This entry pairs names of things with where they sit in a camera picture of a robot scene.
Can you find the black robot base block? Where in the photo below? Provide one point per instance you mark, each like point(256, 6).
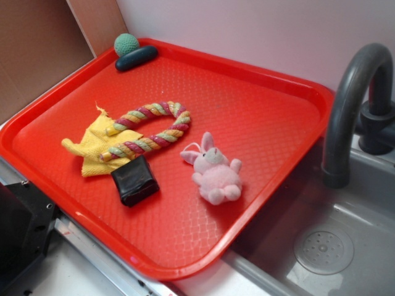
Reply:
point(27, 219)

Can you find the red plastic tray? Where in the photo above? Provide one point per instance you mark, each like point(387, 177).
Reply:
point(266, 119)

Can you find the pink plush bunny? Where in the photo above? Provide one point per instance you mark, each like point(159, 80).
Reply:
point(217, 178)

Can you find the black square block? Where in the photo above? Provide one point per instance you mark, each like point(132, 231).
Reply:
point(135, 181)

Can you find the yellow cloth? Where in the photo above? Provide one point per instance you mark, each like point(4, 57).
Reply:
point(95, 142)

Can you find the dark oval stone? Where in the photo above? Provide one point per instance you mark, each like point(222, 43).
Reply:
point(135, 58)

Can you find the green textured ball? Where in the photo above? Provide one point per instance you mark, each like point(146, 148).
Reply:
point(125, 43)

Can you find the grey plastic sink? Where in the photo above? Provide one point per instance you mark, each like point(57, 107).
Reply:
point(364, 209)

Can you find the round sink drain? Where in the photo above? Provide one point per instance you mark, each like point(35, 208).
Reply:
point(323, 249)

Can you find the grey curved faucet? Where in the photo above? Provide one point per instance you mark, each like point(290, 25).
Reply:
point(363, 105)

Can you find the brown cardboard panel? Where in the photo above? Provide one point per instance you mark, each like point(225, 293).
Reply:
point(43, 42)

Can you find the multicolored twisted rope toy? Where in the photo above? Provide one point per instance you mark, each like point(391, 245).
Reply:
point(132, 148)

